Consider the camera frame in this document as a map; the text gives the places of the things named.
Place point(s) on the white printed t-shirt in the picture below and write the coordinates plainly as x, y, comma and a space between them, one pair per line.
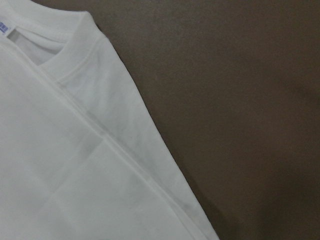
80, 156

